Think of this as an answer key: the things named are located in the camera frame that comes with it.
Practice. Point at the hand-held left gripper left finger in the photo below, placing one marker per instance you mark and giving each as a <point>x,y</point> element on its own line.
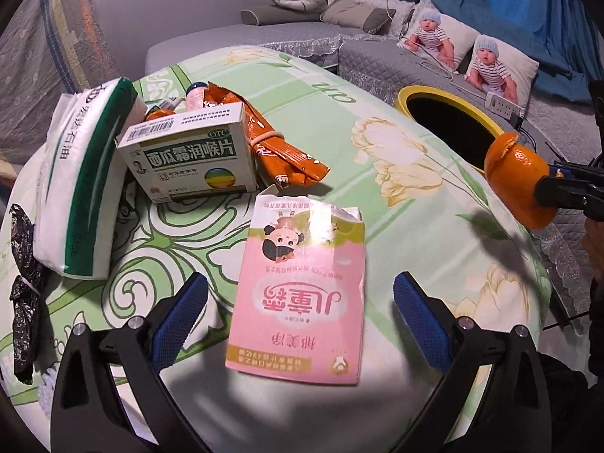
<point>179,321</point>

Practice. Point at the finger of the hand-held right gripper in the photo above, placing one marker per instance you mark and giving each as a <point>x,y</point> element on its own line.
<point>578,170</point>
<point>566,196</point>

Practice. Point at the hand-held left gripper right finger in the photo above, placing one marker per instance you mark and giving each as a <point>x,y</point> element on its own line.
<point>420,321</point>

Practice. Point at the pink torn paper packet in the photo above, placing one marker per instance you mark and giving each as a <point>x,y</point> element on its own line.
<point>297,292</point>

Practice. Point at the yellow round bin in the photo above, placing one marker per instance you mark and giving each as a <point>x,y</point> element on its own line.
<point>410,99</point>

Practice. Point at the white power strip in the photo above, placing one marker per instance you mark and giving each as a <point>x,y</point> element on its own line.
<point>502,106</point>

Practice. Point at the green floral tablecloth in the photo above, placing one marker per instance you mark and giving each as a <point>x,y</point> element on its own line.
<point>377,226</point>

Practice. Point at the baby print pillow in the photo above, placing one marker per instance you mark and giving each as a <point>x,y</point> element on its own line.
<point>436,37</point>
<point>500,68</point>

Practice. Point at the black plastic bag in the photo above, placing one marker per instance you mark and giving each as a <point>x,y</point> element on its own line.
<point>26,302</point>

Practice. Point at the white green medicine box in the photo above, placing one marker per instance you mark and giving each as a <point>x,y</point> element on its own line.
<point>188,155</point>

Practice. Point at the blue curtain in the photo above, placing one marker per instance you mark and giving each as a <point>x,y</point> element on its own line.
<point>519,4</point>

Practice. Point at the white green tissue pack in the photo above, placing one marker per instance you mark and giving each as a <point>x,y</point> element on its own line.
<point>75,170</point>

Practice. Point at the bundle of orange sachets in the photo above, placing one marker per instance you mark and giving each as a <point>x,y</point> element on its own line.
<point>283,155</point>

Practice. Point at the beige rubber band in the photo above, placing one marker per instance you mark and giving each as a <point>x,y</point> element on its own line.
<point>266,138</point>

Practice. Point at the small pink white bottle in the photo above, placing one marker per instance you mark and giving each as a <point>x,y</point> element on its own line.
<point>194,96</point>

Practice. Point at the grey beige cushion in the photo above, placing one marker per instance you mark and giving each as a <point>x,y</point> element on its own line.
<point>354,14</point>

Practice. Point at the plastic wrapped striped quilt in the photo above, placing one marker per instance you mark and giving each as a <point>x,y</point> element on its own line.
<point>52,33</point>

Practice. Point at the grey bolster pillow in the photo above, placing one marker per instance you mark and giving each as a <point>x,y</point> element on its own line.
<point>278,15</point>

